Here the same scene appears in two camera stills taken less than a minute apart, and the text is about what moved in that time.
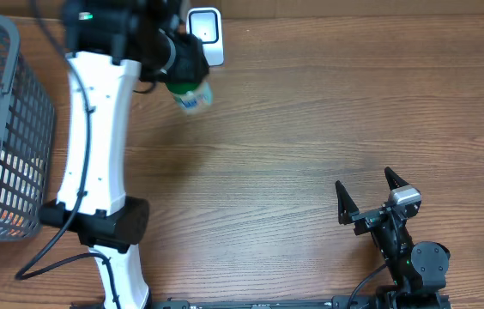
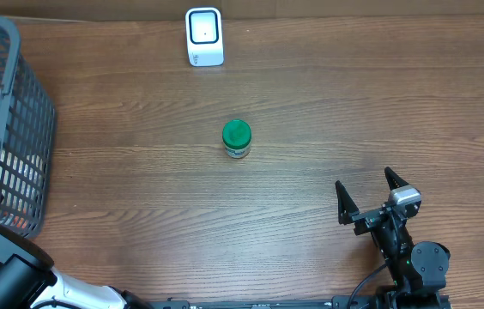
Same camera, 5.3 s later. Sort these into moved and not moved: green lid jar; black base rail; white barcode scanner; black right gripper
Moved: green lid jar
Not moved: black base rail; black right gripper; white barcode scanner
